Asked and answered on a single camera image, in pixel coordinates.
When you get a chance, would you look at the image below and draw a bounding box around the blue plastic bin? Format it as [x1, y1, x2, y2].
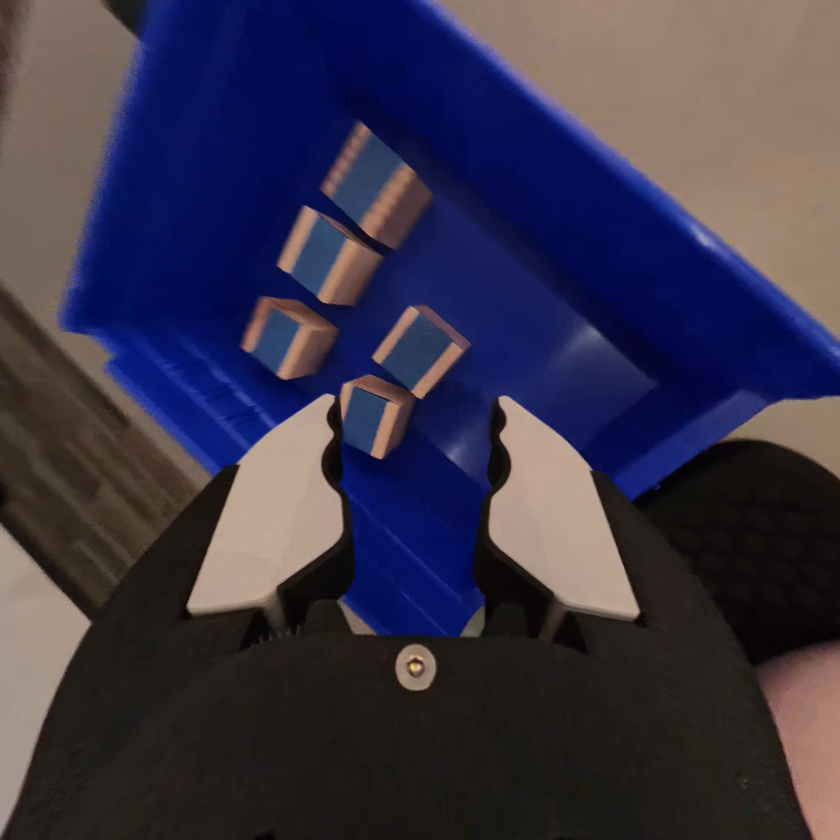
[58, 0, 840, 637]

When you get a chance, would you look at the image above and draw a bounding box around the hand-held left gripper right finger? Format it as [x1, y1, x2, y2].
[472, 395, 642, 643]

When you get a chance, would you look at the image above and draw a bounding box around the black mesh chair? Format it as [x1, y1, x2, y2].
[632, 438, 840, 665]

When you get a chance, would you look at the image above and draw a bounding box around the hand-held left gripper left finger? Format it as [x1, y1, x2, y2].
[185, 392, 357, 643]

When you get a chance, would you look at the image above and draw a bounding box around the blue-taped wooden cube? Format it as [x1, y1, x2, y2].
[319, 120, 434, 250]
[239, 295, 340, 382]
[338, 374, 417, 460]
[276, 205, 385, 307]
[371, 304, 472, 400]

